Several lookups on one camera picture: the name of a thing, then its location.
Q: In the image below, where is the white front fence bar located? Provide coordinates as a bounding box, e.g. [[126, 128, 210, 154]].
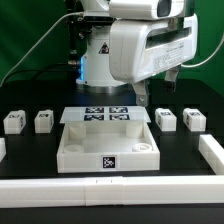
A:
[[0, 175, 224, 208]]

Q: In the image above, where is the white cable right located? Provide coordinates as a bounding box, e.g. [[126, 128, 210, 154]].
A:
[[181, 43, 224, 69]]

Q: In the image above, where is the white cable left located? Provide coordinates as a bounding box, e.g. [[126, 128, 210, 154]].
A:
[[0, 11, 85, 88]]

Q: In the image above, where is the white marker base plate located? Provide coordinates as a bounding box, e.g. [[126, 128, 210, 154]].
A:
[[60, 106, 151, 123]]

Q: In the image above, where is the white left fence bar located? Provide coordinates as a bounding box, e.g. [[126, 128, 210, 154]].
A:
[[0, 138, 6, 163]]

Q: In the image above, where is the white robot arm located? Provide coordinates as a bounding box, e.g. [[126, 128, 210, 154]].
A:
[[64, 0, 198, 106]]

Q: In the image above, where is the white fence bar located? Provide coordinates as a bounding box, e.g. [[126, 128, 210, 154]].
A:
[[198, 134, 224, 175], [0, 138, 6, 163], [0, 175, 224, 208]]

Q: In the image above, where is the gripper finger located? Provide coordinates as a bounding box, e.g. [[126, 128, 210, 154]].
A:
[[164, 66, 180, 91], [133, 80, 149, 107]]

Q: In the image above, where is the white square table top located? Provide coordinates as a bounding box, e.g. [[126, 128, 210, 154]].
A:
[[57, 120, 160, 173]]

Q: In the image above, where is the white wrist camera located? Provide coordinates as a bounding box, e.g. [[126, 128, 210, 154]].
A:
[[109, 0, 185, 20]]

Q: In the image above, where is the white right fence bar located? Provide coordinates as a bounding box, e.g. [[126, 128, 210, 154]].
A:
[[198, 134, 224, 175]]

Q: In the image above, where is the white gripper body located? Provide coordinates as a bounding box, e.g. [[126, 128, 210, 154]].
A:
[[109, 15, 198, 84]]

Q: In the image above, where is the black cable left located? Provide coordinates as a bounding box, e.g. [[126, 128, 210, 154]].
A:
[[5, 63, 81, 84]]

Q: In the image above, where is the white cable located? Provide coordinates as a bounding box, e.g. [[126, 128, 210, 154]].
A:
[[0, 11, 85, 88], [181, 43, 224, 69]]

